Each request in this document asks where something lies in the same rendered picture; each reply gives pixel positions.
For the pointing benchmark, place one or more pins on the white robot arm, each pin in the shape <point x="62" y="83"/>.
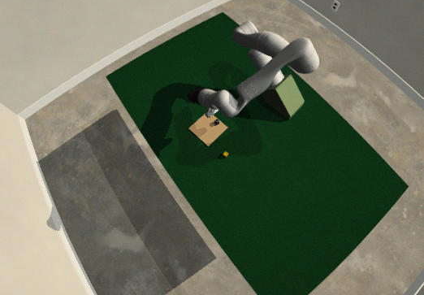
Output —
<point x="268" y="55"/>

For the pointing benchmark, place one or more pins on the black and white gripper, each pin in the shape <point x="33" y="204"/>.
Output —
<point x="197" y="96"/>

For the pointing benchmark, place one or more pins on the cream square mat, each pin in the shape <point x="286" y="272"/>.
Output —
<point x="206" y="130"/>

